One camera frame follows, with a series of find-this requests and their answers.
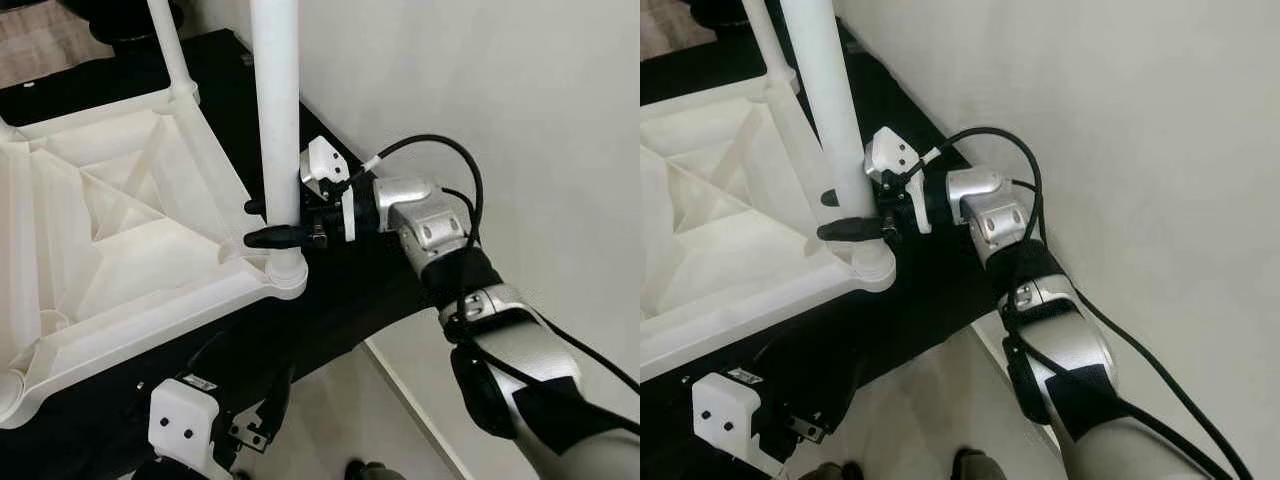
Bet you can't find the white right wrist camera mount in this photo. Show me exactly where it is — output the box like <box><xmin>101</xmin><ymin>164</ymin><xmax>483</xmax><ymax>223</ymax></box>
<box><xmin>298</xmin><ymin>136</ymin><xmax>357</xmax><ymax>244</ymax></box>
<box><xmin>865</xmin><ymin>126</ymin><xmax>934</xmax><ymax>237</ymax></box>

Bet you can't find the black round basin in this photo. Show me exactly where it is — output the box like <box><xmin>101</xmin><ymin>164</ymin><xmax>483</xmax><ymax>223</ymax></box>
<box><xmin>690</xmin><ymin>0</ymin><xmax>783</xmax><ymax>32</ymax></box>
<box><xmin>65</xmin><ymin>0</ymin><xmax>187</xmax><ymax>47</ymax></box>

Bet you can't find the black tablecloth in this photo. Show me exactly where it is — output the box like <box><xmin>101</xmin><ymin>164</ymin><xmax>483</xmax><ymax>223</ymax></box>
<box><xmin>640</xmin><ymin>18</ymin><xmax>1071</xmax><ymax>480</ymax></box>
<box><xmin>0</xmin><ymin>28</ymin><xmax>481</xmax><ymax>480</ymax></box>

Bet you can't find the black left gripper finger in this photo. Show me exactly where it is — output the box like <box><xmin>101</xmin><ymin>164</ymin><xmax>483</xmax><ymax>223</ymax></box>
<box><xmin>820</xmin><ymin>354</ymin><xmax>865</xmax><ymax>423</ymax></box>
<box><xmin>262</xmin><ymin>360</ymin><xmax>298</xmax><ymax>441</ymax></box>

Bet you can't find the white plastic children table top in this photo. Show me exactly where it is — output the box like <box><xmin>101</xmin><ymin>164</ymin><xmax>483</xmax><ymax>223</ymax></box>
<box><xmin>0</xmin><ymin>82</ymin><xmax>309</xmax><ymax>429</ymax></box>
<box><xmin>640</xmin><ymin>72</ymin><xmax>898</xmax><ymax>383</ymax></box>

